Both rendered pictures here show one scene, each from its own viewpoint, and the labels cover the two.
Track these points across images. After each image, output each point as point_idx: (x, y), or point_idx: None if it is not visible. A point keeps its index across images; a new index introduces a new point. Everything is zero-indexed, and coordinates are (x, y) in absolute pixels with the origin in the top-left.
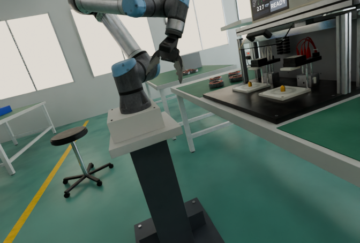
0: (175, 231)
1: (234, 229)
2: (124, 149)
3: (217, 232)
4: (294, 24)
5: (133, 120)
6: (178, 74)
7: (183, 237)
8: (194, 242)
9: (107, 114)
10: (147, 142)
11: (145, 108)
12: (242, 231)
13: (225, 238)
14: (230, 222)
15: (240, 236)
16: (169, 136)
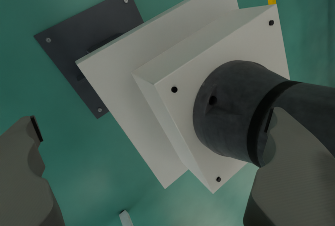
0: (106, 43)
1: (33, 72)
2: None
3: (57, 65)
4: None
5: (217, 36)
6: (21, 141)
7: (98, 45)
8: (86, 50)
9: (289, 79)
10: (159, 15)
11: (202, 87)
12: (21, 69)
13: (45, 58)
14: (40, 82)
15: (24, 61)
16: (110, 42)
